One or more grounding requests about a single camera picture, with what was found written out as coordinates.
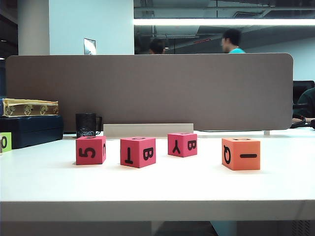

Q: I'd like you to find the yellow patterned box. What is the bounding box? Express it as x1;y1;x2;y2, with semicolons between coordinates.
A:
1;98;60;117

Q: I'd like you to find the person in teal shirt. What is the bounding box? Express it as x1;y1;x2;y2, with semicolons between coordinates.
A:
220;29;247;54

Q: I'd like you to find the beige cable tray strip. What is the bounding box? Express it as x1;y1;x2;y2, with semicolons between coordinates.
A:
103;123;194;138

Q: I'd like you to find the dark blue case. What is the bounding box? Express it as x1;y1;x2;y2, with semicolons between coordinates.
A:
0;115;64;149

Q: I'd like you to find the person in dark green top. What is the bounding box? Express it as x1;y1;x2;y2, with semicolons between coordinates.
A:
291;88;315;130

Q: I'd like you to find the framed wall sign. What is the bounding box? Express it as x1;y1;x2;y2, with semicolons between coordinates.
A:
83;37;96;56

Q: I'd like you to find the pink foam block digit 5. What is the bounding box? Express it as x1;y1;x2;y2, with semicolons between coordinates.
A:
75;135;107;166

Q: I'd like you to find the dark-haired background person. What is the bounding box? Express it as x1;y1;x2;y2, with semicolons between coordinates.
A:
148;39;166;55

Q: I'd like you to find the brown desk divider panel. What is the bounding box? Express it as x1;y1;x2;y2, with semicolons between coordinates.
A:
4;53;294;131

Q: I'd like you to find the orange foam block letter Q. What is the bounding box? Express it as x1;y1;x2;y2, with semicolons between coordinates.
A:
221;137;261;171

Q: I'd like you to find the pink foam block letter T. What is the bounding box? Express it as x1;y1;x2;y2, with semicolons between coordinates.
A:
120;137;157;169

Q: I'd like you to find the black mug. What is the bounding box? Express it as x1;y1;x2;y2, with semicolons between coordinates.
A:
75;113;103;139

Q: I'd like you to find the pink foam block letter Y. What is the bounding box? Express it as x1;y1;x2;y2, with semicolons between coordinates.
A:
167;132;198;157

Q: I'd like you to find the green foam block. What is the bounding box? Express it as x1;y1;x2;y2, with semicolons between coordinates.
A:
0;132;12;153

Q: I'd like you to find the white ceiling light strip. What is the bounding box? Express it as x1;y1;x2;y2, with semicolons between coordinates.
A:
133;18;315;26

